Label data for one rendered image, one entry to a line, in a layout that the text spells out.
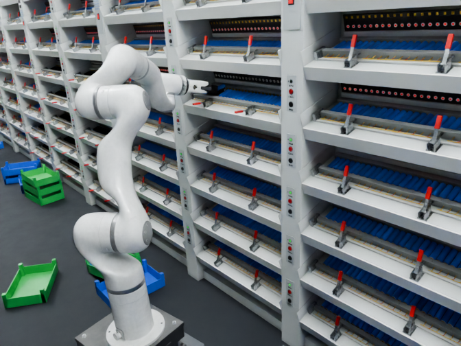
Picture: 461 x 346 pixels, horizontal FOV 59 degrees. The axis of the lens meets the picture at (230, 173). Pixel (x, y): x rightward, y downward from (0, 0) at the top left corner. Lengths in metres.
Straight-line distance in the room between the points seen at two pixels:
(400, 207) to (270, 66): 0.63
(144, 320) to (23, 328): 0.99
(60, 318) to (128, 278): 1.01
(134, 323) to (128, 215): 0.36
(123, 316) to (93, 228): 0.30
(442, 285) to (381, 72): 0.63
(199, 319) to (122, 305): 0.77
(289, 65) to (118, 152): 0.62
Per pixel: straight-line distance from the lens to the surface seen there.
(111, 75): 1.31
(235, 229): 1.96
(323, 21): 1.44
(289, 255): 1.64
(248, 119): 1.59
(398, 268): 1.40
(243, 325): 2.01
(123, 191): 1.21
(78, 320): 2.21
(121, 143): 1.23
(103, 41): 2.53
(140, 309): 1.36
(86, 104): 1.28
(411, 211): 1.30
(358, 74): 1.26
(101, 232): 1.23
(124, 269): 1.29
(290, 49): 1.40
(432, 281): 1.37
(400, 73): 1.19
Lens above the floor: 1.32
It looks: 20 degrees down
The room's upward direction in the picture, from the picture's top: 3 degrees counter-clockwise
